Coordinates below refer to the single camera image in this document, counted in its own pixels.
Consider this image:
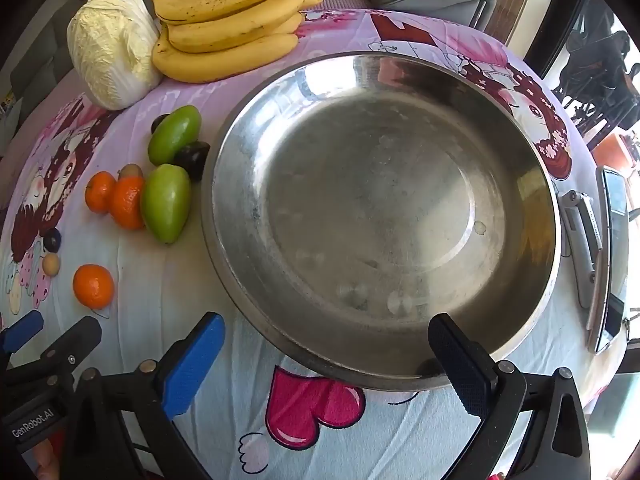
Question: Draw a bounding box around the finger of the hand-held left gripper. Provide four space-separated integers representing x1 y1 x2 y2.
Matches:
5 316 103 386
0 309 45 361

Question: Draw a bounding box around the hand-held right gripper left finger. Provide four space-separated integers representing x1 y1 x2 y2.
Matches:
60 311 227 480

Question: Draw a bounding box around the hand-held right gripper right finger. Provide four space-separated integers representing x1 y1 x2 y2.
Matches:
428 313 592 480

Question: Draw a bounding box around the orange tangerine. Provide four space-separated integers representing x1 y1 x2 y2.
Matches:
110 176 146 231
73 264 115 310
85 171 118 214

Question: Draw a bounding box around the large stainless steel basin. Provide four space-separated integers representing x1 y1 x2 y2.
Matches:
201 51 562 392

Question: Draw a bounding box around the printed cartoon blanket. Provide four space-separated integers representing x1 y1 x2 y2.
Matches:
0 7 631 480

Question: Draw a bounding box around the silver folding phone stand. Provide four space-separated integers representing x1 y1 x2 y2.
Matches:
559 190 603 309

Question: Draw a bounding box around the silver smartphone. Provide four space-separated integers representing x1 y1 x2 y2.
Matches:
586 165 630 356

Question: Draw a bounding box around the orange pot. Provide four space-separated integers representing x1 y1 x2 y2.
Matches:
597 132 638 171

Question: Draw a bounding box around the grey sofa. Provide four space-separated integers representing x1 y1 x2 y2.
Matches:
0 0 86 126

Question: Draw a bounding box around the napa cabbage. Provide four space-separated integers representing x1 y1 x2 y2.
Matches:
66 0 163 111

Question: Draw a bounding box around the black chair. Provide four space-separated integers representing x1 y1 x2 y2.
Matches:
557 30 640 136

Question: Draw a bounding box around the bunch of yellow bananas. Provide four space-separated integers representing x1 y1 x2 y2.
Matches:
148 0 325 84

